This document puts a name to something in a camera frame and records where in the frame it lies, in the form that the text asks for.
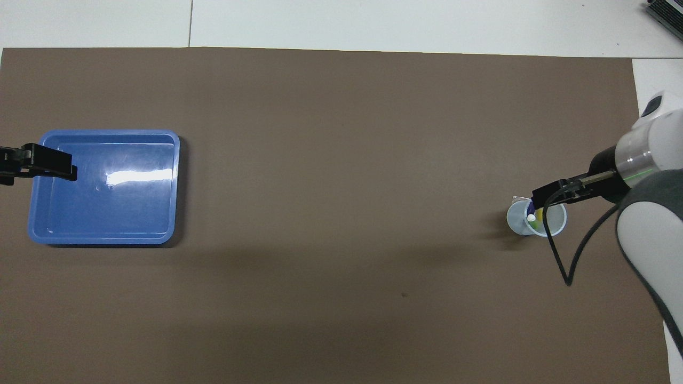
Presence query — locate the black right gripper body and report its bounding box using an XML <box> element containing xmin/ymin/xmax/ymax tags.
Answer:
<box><xmin>587</xmin><ymin>145</ymin><xmax>633</xmax><ymax>204</ymax></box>

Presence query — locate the light blue mesh cup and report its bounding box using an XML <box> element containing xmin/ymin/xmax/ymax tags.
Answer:
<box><xmin>506</xmin><ymin>196</ymin><xmax>568</xmax><ymax>238</ymax></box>

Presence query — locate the blue plastic tray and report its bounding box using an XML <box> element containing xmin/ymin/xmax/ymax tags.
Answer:
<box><xmin>28</xmin><ymin>130</ymin><xmax>181</xmax><ymax>246</ymax></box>

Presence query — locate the grey striped device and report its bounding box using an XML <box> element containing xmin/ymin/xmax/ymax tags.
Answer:
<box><xmin>645</xmin><ymin>0</ymin><xmax>683</xmax><ymax>42</ymax></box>

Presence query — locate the brown table mat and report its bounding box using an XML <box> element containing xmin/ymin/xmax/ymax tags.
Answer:
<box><xmin>0</xmin><ymin>47</ymin><xmax>670</xmax><ymax>384</ymax></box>

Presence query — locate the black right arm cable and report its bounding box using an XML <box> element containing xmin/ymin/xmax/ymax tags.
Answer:
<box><xmin>543</xmin><ymin>180</ymin><xmax>621</xmax><ymax>287</ymax></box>

